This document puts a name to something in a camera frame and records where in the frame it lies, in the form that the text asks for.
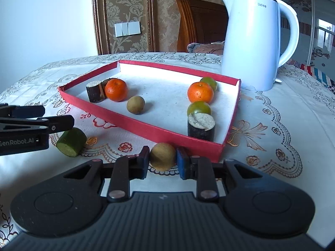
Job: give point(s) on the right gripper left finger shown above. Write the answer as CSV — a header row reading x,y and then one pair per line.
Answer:
x,y
122,171

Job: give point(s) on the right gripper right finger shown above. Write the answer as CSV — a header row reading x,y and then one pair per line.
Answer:
x,y
200,169

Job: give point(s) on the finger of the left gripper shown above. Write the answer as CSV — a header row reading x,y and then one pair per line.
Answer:
x,y
15,111
52,124

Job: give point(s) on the brown longan fruit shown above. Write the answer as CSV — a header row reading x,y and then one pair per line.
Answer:
x,y
135,104
162,156

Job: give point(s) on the dark sugarcane cylinder piece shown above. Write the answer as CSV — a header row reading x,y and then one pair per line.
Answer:
x,y
95,91

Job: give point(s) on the green tomato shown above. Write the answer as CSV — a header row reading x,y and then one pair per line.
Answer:
x,y
211,82
199,107

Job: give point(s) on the small orange tangerine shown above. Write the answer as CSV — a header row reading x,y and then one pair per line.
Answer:
x,y
116,90

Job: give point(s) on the large orange tangerine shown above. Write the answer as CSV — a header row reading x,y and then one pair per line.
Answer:
x,y
200,91

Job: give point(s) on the round dark sugarcane piece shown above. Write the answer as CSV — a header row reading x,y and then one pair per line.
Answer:
x,y
104,83

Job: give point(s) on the green cucumber piece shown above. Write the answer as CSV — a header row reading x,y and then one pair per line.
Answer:
x,y
71,142

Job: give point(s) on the red shallow tray box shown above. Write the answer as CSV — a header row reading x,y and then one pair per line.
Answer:
x,y
164,89

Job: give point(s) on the patterned pillow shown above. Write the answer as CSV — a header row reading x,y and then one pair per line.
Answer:
x,y
211,48

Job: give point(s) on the white electric kettle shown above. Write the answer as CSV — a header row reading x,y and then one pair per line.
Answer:
x,y
262,35

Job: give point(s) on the wooden bed headboard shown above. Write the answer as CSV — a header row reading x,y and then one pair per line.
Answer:
x,y
201,22

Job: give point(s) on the colourful striped bedding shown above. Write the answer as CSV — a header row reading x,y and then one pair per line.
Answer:
x,y
315,73

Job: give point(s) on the wardrobe with glass doors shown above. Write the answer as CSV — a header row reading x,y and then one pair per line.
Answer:
x,y
316,34

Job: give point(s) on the white wall switch panel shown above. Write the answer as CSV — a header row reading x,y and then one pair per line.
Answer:
x,y
127,29

